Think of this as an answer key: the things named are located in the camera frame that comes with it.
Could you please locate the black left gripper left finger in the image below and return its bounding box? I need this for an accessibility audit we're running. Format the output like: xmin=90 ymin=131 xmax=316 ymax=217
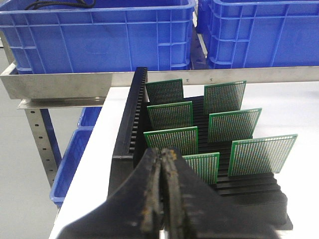
xmin=58 ymin=148 xmax=161 ymax=239

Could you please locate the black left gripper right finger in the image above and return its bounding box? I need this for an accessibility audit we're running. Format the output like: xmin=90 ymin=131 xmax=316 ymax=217
xmin=161 ymin=147 xmax=278 ymax=239

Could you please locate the green perforated circuit board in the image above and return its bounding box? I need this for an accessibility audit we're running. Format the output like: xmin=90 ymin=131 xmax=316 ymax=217
xmin=203 ymin=81 xmax=246 ymax=115
xmin=208 ymin=108 xmax=262 ymax=143
xmin=183 ymin=152 xmax=220 ymax=185
xmin=147 ymin=101 xmax=193 ymax=130
xmin=146 ymin=79 xmax=183 ymax=105
xmin=228 ymin=134 xmax=298 ymax=176
xmin=144 ymin=126 xmax=198 ymax=155

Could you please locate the black slotted board rack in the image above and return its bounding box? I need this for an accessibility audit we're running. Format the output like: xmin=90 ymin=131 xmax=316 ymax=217
xmin=109 ymin=67 xmax=293 ymax=230

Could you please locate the blue crate lower shelf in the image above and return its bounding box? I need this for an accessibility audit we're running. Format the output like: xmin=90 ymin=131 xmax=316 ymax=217
xmin=49 ymin=107 xmax=102 ymax=208

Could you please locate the blue plastic crate left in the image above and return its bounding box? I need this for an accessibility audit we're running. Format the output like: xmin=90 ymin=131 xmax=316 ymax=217
xmin=0 ymin=0 xmax=195 ymax=74

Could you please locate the blue plastic crate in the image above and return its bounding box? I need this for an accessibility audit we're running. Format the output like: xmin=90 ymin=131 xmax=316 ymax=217
xmin=197 ymin=0 xmax=319 ymax=69
xmin=0 ymin=0 xmax=195 ymax=74

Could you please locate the blue plastic crate centre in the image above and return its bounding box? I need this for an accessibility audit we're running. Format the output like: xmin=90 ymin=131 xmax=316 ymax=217
xmin=197 ymin=0 xmax=319 ymax=69

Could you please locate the black cable in crate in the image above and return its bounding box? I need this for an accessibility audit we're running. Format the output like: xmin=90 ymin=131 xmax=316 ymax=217
xmin=24 ymin=0 xmax=97 ymax=10

